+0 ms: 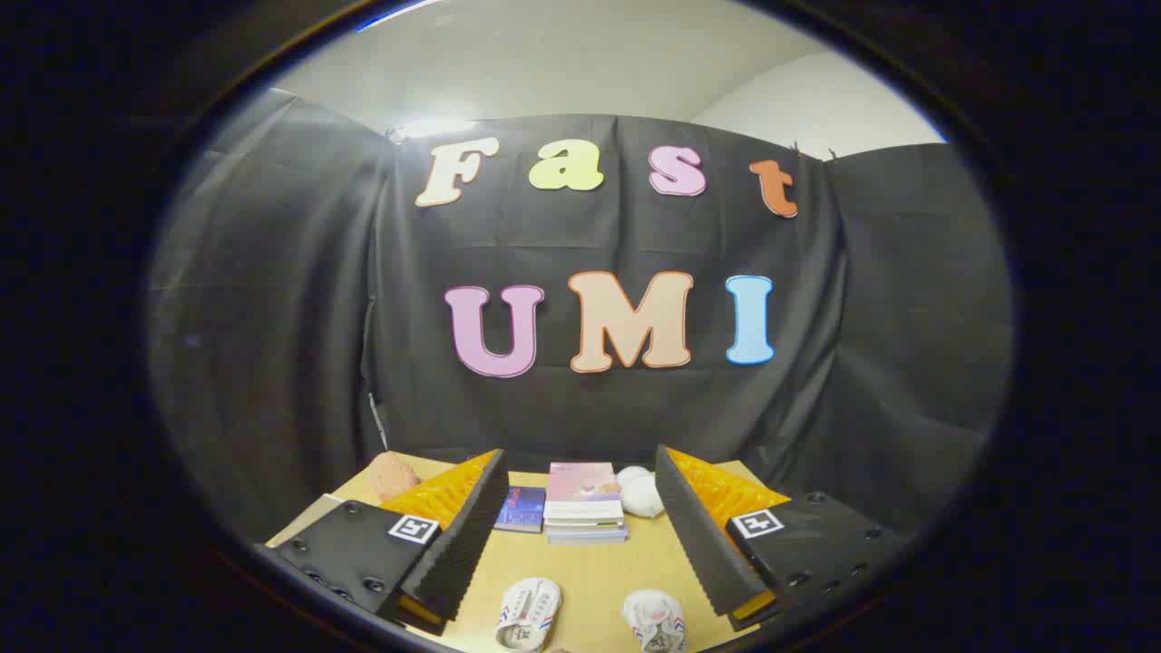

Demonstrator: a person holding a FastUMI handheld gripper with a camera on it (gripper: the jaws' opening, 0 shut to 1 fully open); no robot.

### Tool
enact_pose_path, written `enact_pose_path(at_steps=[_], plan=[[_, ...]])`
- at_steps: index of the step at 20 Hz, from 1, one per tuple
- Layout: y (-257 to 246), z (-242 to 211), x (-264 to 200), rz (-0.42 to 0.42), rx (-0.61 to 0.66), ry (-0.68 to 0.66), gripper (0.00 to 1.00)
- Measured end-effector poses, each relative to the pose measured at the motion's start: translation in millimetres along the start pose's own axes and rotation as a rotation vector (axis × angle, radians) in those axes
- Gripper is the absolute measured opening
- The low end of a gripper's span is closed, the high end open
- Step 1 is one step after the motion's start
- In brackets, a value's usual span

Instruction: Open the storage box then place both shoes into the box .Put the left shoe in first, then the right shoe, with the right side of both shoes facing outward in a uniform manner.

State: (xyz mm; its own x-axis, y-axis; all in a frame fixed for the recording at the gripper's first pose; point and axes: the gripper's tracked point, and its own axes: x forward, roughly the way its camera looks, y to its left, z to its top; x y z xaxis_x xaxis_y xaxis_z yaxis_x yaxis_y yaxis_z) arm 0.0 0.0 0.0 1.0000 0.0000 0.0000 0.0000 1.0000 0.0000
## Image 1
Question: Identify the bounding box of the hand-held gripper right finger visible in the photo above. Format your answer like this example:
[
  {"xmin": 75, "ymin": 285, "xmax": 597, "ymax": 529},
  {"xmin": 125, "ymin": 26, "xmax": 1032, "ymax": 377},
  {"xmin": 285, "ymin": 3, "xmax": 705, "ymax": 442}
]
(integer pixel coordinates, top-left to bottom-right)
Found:
[{"xmin": 655, "ymin": 444, "xmax": 908, "ymax": 633}]

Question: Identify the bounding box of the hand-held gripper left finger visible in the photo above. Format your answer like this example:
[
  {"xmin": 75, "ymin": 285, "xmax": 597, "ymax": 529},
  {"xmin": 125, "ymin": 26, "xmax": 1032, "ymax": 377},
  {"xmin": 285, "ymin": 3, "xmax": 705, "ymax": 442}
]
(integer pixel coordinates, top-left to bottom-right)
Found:
[{"xmin": 257, "ymin": 449, "xmax": 510, "ymax": 636}]

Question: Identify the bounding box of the black backdrop cloth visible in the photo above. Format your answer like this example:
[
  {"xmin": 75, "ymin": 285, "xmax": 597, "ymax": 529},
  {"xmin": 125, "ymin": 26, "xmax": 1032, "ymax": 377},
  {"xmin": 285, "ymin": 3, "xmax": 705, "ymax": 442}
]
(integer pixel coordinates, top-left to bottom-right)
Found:
[{"xmin": 145, "ymin": 88, "xmax": 1015, "ymax": 545}]

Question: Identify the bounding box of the white plush toy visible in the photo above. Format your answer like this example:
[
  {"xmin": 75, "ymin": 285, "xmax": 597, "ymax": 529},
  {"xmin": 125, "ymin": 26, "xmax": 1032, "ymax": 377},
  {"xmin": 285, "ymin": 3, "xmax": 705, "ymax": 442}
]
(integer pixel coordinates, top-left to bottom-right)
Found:
[{"xmin": 617, "ymin": 465, "xmax": 666, "ymax": 520}]

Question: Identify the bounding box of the white striped shoe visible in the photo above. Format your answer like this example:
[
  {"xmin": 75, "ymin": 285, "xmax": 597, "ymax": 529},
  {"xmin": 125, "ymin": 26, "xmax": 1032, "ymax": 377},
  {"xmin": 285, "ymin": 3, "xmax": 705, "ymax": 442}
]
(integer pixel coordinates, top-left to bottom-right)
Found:
[
  {"xmin": 495, "ymin": 577, "xmax": 563, "ymax": 652},
  {"xmin": 622, "ymin": 589, "xmax": 688, "ymax": 653}
]

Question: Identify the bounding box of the pink cover book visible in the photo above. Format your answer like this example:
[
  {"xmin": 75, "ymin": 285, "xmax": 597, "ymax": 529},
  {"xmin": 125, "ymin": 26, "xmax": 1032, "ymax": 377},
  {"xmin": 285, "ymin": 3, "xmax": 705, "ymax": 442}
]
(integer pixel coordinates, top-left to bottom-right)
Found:
[{"xmin": 547, "ymin": 463, "xmax": 625, "ymax": 521}]

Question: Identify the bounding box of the dark blue book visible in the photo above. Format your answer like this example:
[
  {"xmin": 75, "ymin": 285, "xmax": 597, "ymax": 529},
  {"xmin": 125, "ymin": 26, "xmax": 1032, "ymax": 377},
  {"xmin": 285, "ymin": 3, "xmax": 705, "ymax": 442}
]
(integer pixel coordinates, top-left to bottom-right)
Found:
[{"xmin": 494, "ymin": 486, "xmax": 547, "ymax": 534}]

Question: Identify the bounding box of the pinkish brown round object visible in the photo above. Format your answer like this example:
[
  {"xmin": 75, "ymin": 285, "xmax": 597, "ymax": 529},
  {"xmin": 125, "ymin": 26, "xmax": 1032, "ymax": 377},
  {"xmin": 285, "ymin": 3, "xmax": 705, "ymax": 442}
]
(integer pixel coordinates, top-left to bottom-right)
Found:
[{"xmin": 367, "ymin": 451, "xmax": 421, "ymax": 502}]

